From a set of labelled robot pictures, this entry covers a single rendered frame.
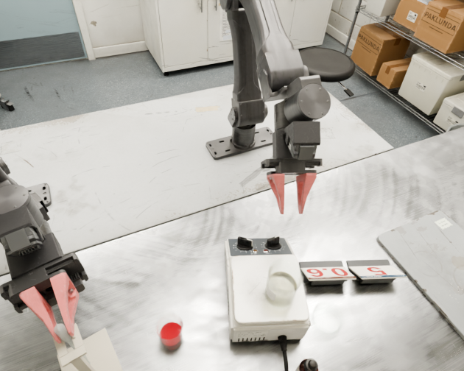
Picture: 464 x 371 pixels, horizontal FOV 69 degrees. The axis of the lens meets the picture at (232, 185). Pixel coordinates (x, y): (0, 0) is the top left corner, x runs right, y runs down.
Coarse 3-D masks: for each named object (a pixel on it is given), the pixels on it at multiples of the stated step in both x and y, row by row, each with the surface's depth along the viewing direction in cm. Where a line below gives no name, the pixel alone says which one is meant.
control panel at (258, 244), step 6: (228, 240) 68; (234, 240) 68; (258, 240) 69; (264, 240) 69; (282, 240) 69; (234, 246) 66; (258, 246) 66; (264, 246) 66; (282, 246) 66; (288, 246) 66; (234, 252) 63; (240, 252) 63; (246, 252) 64; (252, 252) 64; (258, 252) 64; (264, 252) 64; (270, 252) 64; (276, 252) 64; (282, 252) 64; (288, 252) 64
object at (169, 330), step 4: (168, 324) 57; (172, 324) 57; (176, 324) 57; (164, 328) 57; (168, 328) 57; (172, 328) 57; (176, 328) 57; (180, 328) 57; (160, 332) 56; (164, 332) 56; (168, 332) 56; (172, 332) 56; (176, 332) 57; (164, 336) 56; (168, 336) 56; (172, 336) 56
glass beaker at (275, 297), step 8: (288, 256) 52; (272, 264) 51; (280, 264) 53; (288, 264) 53; (296, 264) 51; (272, 272) 53; (288, 272) 54; (296, 272) 52; (272, 280) 49; (296, 280) 53; (264, 288) 54; (272, 288) 50; (296, 288) 49; (264, 296) 54; (272, 296) 51; (280, 296) 50; (288, 296) 50; (272, 304) 53; (280, 304) 52; (288, 304) 53
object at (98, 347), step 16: (80, 336) 46; (96, 336) 57; (64, 352) 44; (80, 352) 44; (96, 352) 55; (112, 352) 55; (64, 368) 53; (80, 368) 46; (96, 368) 54; (112, 368) 54
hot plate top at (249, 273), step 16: (240, 256) 60; (256, 256) 60; (272, 256) 60; (240, 272) 58; (256, 272) 58; (240, 288) 56; (256, 288) 56; (240, 304) 54; (256, 304) 54; (304, 304) 54; (240, 320) 52; (256, 320) 52; (272, 320) 52; (288, 320) 52; (304, 320) 53
